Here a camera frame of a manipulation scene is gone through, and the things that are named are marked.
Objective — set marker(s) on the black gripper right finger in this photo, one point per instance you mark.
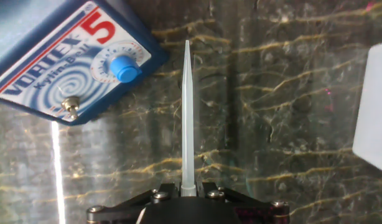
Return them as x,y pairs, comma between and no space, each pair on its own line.
262,213

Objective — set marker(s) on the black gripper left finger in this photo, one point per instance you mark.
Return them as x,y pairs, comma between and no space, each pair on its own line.
116,213

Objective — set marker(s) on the large translucent pipette tip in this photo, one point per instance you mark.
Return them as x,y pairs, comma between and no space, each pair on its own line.
188,124

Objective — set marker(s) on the green pipette tip holder box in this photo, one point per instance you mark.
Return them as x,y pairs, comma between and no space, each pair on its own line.
374,109

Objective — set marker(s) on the blue vortex mixer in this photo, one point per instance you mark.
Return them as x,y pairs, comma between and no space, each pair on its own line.
54,71

